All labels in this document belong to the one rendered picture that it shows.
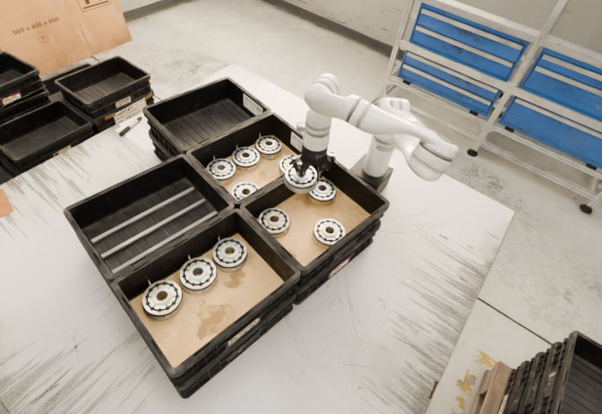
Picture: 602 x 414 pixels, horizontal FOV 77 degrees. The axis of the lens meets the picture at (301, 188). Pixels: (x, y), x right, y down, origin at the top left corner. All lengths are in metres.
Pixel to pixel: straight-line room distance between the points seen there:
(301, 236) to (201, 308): 0.38
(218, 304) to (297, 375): 0.30
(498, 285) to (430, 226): 0.99
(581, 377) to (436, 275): 0.65
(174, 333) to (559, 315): 2.07
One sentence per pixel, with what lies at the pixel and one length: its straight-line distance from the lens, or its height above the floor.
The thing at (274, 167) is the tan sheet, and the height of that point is 0.83.
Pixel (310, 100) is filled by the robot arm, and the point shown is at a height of 1.31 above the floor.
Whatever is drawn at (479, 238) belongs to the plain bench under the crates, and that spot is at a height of 0.70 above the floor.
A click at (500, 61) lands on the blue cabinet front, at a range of 2.86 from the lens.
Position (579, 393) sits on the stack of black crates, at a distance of 1.79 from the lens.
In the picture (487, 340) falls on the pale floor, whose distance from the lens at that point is 2.29.
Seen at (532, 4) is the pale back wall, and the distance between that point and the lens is 3.64.
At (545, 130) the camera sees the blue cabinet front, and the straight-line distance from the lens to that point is 3.00.
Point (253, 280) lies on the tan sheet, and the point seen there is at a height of 0.83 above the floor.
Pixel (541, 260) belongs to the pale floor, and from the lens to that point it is 2.76.
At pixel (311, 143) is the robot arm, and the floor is 1.16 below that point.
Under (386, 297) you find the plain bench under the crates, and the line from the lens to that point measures 1.35.
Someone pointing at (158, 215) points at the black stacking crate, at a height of 0.83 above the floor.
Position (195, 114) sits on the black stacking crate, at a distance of 1.68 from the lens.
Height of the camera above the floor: 1.85
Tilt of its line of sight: 48 degrees down
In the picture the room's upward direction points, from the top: 9 degrees clockwise
